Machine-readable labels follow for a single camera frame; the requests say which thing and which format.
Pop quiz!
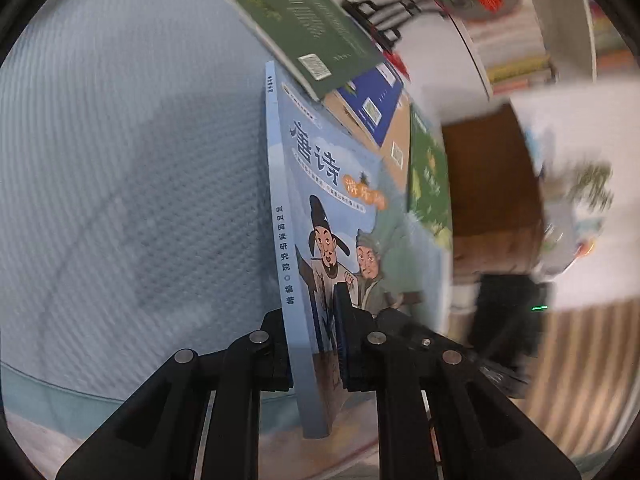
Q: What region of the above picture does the row of colourful books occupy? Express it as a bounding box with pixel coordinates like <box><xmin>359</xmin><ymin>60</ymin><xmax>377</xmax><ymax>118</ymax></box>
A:
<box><xmin>590</xmin><ymin>0</ymin><xmax>640</xmax><ymax>72</ymax></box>

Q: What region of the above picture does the dark blue paperback book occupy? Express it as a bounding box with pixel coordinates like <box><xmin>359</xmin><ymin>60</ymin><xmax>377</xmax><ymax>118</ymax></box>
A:
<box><xmin>334</xmin><ymin>64</ymin><xmax>407</xmax><ymax>148</ymax></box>

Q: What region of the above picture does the dark wooden cabinet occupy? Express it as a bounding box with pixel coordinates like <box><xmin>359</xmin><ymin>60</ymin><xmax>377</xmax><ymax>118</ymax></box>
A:
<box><xmin>441</xmin><ymin>102</ymin><xmax>546</xmax><ymax>281</ymax></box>

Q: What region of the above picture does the tan paperback book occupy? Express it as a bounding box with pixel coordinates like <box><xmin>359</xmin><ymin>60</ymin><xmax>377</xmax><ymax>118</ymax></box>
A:
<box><xmin>320</xmin><ymin>94</ymin><xmax>412</xmax><ymax>188</ymax></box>

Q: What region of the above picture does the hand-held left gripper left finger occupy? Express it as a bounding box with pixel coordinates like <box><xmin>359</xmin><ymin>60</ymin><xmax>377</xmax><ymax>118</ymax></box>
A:
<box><xmin>55</xmin><ymin>307</ymin><xmax>293</xmax><ymax>480</ymax></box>

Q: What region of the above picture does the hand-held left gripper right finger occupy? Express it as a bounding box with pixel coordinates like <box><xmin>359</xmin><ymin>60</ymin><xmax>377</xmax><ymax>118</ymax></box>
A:
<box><xmin>332</xmin><ymin>282</ymin><xmax>583</xmax><ymax>480</ymax></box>

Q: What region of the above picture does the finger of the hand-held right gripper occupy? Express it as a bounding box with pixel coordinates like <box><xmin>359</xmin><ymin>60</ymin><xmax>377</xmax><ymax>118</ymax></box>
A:
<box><xmin>377</xmin><ymin>307</ymin><xmax>531</xmax><ymax>401</ymax></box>

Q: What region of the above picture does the green potted plant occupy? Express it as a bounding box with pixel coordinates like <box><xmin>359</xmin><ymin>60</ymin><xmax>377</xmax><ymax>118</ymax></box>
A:
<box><xmin>565</xmin><ymin>160</ymin><xmax>616</xmax><ymax>221</ymax></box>

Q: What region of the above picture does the dark green paperback book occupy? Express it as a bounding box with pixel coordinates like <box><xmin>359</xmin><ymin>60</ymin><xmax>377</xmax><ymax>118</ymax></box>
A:
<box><xmin>216</xmin><ymin>0</ymin><xmax>386</xmax><ymax>102</ymax></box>

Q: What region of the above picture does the light blue quilted mat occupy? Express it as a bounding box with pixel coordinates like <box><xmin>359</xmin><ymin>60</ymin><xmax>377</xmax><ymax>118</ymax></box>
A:
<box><xmin>0</xmin><ymin>0</ymin><xmax>453</xmax><ymax>441</ymax></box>

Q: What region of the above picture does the red tassel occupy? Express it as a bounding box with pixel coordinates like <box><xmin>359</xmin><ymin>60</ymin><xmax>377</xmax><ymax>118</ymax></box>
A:
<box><xmin>385</xmin><ymin>50</ymin><xmax>413</xmax><ymax>83</ymax></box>

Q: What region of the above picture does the green leaf patterned book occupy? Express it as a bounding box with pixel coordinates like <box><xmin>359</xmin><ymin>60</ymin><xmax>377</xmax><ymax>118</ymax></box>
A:
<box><xmin>406</xmin><ymin>104</ymin><xmax>455</xmax><ymax>253</ymax></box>

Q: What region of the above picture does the row of white and blue books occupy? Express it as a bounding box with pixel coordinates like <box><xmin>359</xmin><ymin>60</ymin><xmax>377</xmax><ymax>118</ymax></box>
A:
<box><xmin>470</xmin><ymin>10</ymin><xmax>556</xmax><ymax>92</ymax></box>

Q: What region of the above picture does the light blue illustrated figures book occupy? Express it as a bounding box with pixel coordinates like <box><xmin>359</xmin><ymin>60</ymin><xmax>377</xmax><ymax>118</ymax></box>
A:
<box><xmin>263</xmin><ymin>60</ymin><xmax>453</xmax><ymax>438</ymax></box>

